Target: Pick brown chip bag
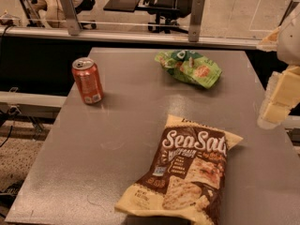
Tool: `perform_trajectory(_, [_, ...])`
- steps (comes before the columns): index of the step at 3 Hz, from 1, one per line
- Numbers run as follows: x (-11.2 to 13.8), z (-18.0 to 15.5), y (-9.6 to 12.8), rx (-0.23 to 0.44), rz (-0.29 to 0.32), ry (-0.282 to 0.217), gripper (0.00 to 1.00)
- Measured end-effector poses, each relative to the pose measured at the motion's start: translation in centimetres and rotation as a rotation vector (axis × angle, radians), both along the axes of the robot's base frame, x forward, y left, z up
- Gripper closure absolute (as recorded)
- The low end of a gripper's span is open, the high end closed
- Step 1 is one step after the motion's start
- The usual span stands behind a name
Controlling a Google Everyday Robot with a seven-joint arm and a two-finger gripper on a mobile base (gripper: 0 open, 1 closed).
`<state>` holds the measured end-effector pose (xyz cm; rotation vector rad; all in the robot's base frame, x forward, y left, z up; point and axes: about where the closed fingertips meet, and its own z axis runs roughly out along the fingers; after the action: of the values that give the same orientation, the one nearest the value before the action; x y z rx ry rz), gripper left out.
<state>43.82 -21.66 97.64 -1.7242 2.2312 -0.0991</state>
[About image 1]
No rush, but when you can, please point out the metal railing bar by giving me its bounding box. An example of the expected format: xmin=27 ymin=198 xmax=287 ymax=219
xmin=0 ymin=26 xmax=260 ymax=50

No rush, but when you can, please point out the black floor cable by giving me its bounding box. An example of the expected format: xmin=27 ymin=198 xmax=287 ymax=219
xmin=0 ymin=108 xmax=20 ymax=148

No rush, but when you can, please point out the orange soda can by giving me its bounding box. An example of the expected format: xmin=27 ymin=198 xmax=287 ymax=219
xmin=72 ymin=57 xmax=104 ymax=104

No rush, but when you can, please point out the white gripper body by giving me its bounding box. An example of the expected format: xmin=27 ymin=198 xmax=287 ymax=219
xmin=277 ymin=5 xmax=300 ymax=66

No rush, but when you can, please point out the metal bracket post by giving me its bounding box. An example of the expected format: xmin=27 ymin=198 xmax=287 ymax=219
xmin=60 ymin=0 xmax=82 ymax=36
xmin=188 ymin=0 xmax=205 ymax=42

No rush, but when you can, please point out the black office chair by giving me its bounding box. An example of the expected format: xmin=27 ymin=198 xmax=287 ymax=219
xmin=103 ymin=0 xmax=192 ymax=34

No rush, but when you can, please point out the green chip bag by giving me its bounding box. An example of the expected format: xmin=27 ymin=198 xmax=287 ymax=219
xmin=155 ymin=50 xmax=222 ymax=89

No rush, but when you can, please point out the left metal bracket post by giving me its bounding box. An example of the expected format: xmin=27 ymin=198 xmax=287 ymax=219
xmin=60 ymin=0 xmax=82 ymax=36

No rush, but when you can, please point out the brown sea salt chip bag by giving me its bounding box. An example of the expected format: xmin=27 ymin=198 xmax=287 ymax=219
xmin=115 ymin=115 xmax=242 ymax=225

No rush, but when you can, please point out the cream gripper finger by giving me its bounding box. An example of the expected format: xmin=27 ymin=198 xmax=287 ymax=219
xmin=257 ymin=65 xmax=300 ymax=129
xmin=256 ymin=27 xmax=280 ymax=52

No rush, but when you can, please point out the right metal bracket post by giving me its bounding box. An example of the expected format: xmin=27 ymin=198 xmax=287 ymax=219
xmin=188 ymin=0 xmax=205 ymax=42

